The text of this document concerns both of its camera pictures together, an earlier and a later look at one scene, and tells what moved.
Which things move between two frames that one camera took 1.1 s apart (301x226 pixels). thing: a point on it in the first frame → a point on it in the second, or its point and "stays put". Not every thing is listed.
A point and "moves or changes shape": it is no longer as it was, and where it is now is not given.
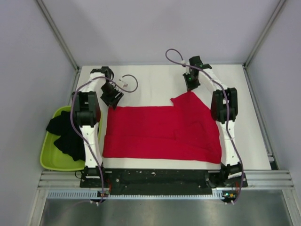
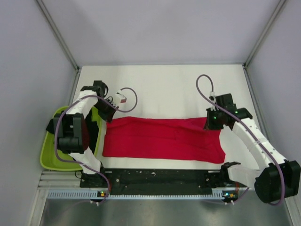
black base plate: x=159 y=181 stays put
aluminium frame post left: x=58 y=35 stays put
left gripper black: x=112 y=100 → x=108 y=116
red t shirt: x=184 y=133 moves or changes shape
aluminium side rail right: x=273 y=162 stays put
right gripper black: x=190 y=87 → x=210 y=126
